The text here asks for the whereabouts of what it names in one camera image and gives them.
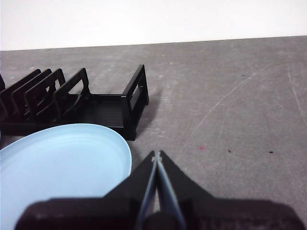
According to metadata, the light blue plate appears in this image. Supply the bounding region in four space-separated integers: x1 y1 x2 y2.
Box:
0 123 133 230

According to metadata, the black plastic plate rack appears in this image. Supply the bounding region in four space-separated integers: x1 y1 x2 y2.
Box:
0 64 150 141

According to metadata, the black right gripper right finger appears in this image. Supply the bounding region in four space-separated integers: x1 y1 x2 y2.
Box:
157 149 306 230

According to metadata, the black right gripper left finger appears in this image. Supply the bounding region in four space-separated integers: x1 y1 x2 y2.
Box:
14 150 159 230

